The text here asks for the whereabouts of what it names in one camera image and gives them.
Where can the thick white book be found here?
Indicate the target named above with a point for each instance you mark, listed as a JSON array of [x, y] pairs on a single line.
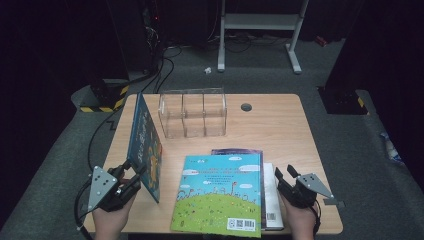
[[271, 193]]

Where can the white metal frame desk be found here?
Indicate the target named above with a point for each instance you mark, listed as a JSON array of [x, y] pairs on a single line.
[[260, 21]]

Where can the blue white packet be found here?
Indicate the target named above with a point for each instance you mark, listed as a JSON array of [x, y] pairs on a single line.
[[391, 148]]

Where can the person's left hand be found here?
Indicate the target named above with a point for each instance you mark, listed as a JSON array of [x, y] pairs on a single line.
[[110, 223]]

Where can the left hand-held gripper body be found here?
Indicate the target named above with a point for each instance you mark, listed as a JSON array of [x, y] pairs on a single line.
[[103, 186]]

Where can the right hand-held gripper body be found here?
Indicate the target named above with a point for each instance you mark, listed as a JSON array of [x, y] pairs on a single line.
[[311, 186]]

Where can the dark blue picture book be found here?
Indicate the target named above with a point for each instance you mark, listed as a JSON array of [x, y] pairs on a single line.
[[145, 143]]

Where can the small red object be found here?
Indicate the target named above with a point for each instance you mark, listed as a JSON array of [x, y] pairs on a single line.
[[321, 41]]

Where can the clear acrylic book rack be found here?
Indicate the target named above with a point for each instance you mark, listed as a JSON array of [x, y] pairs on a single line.
[[193, 113]]

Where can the sky blue picture book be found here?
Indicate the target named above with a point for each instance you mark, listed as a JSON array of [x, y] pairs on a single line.
[[216, 193]]

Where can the black yellow striped base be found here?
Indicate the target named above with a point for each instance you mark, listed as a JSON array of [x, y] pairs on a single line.
[[343, 103], [103, 96]]

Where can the round grey table grommet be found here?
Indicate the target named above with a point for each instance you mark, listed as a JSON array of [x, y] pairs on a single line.
[[246, 107]]

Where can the dark reddish picture book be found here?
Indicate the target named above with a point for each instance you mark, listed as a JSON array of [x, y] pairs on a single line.
[[233, 151]]

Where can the crumpled white paper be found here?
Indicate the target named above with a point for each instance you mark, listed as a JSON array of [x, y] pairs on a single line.
[[207, 70]]

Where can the person's right hand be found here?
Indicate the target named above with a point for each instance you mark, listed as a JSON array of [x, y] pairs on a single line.
[[301, 223]]

